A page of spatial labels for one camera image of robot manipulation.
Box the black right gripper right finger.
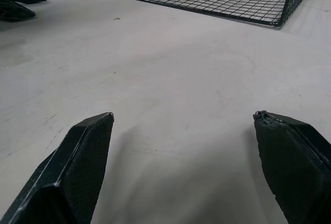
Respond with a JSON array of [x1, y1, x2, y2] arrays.
[[252, 110, 331, 224]]

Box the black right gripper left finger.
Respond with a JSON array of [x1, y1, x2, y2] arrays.
[[0, 112, 115, 224]]

